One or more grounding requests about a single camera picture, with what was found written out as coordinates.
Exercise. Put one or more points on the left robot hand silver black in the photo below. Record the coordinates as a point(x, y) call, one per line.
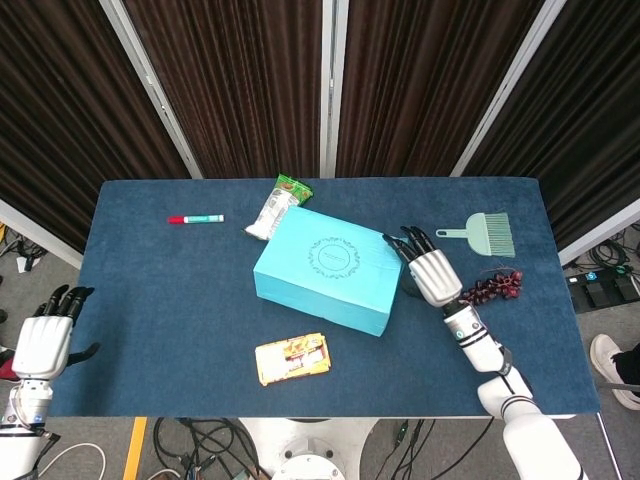
point(42, 345)

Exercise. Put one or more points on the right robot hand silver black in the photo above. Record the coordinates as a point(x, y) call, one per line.
point(435, 277)

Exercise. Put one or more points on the light blue shoe box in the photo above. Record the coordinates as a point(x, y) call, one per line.
point(325, 270)

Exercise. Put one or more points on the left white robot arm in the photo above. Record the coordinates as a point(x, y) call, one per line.
point(22, 430)

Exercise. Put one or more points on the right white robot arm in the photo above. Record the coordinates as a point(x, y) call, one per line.
point(505, 385)

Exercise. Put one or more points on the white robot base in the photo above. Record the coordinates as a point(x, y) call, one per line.
point(310, 450)

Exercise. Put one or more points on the dark red grape bunch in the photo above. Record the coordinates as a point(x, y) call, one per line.
point(495, 287)

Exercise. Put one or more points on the pale green hand brush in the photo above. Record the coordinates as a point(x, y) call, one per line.
point(487, 235)

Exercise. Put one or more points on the blue table mat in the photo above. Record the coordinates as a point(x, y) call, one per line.
point(175, 310)

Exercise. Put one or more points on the yellow floor tape strip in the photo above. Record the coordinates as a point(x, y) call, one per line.
point(134, 450)

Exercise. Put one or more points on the yellow snack pack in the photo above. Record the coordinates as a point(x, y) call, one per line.
point(292, 357)

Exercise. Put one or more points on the green white snack bag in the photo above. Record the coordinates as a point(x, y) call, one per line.
point(272, 210)

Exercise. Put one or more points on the white sneaker of person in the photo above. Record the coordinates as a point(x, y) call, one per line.
point(607, 360)

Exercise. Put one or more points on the dark brown curtain panel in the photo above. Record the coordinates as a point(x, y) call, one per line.
point(235, 85)
point(65, 125)
point(425, 85)
point(585, 125)

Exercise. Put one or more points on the red green marker pen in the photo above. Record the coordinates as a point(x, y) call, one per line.
point(200, 219)

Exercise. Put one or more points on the white frame rail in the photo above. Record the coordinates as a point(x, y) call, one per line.
point(40, 235)
point(600, 232)

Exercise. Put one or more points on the white frame post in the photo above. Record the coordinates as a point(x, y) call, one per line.
point(150, 85)
point(510, 85)
point(332, 85)

